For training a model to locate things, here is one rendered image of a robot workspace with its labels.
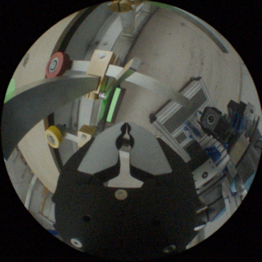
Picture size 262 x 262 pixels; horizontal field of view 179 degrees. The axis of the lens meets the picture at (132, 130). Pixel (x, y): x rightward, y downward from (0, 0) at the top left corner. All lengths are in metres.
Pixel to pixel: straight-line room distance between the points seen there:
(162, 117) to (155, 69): 0.56
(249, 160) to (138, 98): 1.12
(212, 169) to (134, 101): 1.02
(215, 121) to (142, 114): 1.04
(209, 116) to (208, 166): 0.31
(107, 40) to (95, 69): 0.33
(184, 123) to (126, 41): 1.01
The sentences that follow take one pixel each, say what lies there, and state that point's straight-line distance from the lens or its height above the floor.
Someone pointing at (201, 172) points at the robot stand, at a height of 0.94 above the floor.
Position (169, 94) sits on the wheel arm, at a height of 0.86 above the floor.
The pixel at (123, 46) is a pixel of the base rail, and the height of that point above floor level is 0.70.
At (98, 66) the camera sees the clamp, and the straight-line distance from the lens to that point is 0.24.
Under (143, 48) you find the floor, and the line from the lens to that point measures 1.18.
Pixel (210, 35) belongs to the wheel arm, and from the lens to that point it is 0.31.
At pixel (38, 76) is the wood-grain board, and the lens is 0.37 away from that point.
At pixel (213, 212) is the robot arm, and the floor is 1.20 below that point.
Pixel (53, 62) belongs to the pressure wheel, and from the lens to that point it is 0.29.
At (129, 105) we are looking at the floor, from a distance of 1.14.
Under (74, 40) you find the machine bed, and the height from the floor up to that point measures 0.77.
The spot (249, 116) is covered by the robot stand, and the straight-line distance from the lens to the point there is 0.65.
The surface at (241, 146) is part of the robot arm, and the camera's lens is 0.25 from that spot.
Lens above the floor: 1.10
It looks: 59 degrees down
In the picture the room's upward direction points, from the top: 178 degrees clockwise
